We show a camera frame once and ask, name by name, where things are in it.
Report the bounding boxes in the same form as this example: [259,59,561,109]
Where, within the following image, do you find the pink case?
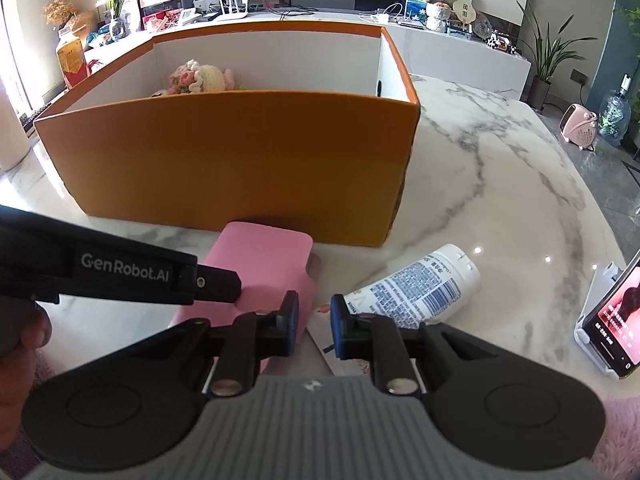
[170,221,317,376]

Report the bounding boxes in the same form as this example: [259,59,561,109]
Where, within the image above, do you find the pink space heater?
[559,103,599,151]

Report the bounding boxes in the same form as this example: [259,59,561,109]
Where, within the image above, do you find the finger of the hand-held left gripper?
[194,261,244,306]

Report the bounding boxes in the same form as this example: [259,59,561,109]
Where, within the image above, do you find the phone on white stand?
[574,262,640,380]

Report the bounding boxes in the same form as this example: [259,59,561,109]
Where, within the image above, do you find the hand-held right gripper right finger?
[330,294,501,395]

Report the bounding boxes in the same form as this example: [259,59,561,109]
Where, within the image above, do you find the white router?
[215,0,251,22]

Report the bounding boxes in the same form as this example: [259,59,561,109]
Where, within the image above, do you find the cream crochet doll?
[152,59,236,97]

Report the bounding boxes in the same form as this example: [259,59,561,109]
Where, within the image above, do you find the clear water jug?
[598,74,638,147]

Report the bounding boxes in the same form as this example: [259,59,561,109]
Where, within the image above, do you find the black keyboard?
[20,102,53,136]

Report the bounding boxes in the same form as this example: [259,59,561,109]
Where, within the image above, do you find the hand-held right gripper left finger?
[135,291,301,396]

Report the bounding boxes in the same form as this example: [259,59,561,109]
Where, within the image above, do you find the round paper fan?
[452,0,476,28]

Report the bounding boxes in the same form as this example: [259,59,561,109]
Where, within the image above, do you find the person's left hand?
[0,304,54,409]

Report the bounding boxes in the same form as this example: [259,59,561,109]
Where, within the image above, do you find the white long cabinet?
[82,10,532,106]

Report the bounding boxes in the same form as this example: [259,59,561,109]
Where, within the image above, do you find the dried yellow flowers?
[42,0,81,28]

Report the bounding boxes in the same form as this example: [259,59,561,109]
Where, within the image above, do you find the purple fuzzy cloth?
[27,352,640,480]

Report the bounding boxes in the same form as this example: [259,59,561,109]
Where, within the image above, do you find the white floor appliance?
[0,92,33,171]

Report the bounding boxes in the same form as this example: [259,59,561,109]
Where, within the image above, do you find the white paper sheet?
[305,310,426,378]

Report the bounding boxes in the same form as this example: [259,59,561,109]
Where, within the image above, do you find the amber bottle with red label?
[56,27,93,90]

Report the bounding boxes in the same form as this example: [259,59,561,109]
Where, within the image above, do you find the orange cardboard box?
[32,21,421,248]

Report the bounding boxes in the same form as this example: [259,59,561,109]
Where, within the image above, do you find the white tube with blue print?
[330,243,482,331]

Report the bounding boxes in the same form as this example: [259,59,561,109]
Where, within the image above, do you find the green plant in glass vase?
[102,0,146,38]

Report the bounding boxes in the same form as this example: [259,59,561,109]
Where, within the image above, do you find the potted green plant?
[517,0,598,109]

